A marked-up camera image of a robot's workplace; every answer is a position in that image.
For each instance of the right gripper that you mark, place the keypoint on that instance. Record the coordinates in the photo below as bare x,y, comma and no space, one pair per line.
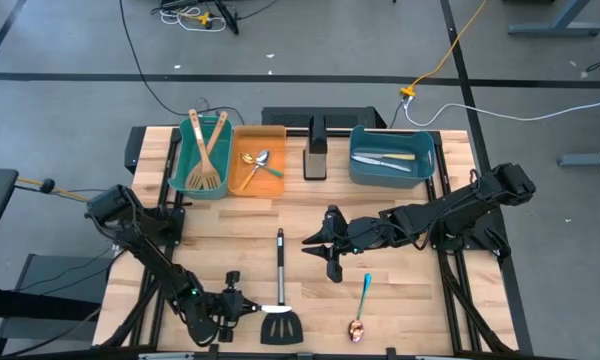
355,235

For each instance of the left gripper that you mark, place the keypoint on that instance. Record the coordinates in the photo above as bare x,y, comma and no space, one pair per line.
227,307

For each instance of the black slotted turner spatula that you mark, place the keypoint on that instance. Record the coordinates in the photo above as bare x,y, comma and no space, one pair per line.
281,327

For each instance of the wooden slotted spoon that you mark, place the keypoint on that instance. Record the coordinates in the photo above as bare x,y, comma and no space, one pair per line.
212,179

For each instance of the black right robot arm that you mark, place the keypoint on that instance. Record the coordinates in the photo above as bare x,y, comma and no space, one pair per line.
445,215

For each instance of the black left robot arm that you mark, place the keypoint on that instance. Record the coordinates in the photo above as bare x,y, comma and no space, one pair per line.
155,255

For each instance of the orange translucent tray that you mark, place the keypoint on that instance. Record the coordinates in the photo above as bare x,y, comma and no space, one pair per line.
267,182

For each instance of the metal box grater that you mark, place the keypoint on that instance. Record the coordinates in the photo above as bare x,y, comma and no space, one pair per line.
315,160

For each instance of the blue plastic bin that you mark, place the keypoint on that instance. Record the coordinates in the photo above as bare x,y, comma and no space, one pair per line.
390,180

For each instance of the green plastic bin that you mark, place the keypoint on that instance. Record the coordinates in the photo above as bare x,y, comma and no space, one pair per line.
222,165

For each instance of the black computer case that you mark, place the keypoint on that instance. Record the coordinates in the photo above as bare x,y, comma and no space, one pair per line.
290,117

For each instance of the small black box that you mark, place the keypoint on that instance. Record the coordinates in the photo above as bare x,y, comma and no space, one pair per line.
134,150

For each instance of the black bar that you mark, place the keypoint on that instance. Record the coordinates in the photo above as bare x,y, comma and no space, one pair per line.
30,305

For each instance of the grey desk foot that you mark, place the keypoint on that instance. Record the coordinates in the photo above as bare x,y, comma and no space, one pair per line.
590,160
555,27

